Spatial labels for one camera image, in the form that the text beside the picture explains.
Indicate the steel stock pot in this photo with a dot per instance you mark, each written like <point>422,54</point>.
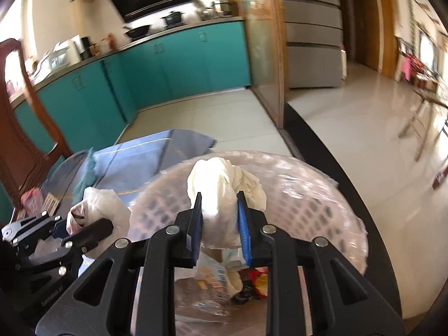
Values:
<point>224,6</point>

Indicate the pale plastic bag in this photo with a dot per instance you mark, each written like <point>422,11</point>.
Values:
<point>101,206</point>

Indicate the black countertop appliance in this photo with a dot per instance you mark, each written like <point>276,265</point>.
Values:
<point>86,47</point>

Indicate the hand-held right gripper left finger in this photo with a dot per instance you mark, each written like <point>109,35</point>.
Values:
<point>196,232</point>

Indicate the white lattice wastebasket with liner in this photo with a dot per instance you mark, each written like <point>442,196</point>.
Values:
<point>315,210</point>

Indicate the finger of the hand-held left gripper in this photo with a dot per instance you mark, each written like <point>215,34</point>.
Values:
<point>28,227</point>
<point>91,234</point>

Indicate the white tissue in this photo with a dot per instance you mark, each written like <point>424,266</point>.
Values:
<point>217,189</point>

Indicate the small wooden table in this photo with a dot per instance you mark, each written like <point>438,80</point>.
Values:
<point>425,101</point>

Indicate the white dish rack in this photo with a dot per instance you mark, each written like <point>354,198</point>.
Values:
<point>52,59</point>

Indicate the carved wooden chair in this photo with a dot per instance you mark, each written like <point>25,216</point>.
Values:
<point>24,140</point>

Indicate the grey refrigerator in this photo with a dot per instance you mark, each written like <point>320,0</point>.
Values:
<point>311,42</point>

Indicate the teal lower kitchen cabinets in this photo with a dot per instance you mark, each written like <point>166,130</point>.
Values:
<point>175,66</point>

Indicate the black wok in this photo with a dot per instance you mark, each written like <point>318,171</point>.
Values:
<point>138,31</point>

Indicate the wood framed glass door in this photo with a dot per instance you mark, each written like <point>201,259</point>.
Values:
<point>266,52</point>

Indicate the brown sauce bottle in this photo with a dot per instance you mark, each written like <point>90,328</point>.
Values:
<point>111,41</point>

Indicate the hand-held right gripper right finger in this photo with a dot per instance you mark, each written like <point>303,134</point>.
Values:
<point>245,232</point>

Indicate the black cooking pot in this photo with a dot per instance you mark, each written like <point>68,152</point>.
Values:
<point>173,19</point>

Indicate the red snack wrapper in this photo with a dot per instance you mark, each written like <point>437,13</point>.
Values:
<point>259,283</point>

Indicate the white plastic jug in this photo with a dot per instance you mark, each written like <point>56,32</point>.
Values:
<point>104,46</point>

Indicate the blue woven cloth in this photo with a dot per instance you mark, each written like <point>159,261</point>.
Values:
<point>140,157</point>

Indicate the teal crumpled wrapper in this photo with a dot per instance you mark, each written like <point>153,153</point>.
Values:
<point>87,175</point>

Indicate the pink covered chairs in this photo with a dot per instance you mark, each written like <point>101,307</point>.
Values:
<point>409,66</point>

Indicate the pink crumpled wrapper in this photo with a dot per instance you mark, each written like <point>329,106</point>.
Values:
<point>29,199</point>

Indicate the brown wooden door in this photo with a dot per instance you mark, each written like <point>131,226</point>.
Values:
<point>365,28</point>

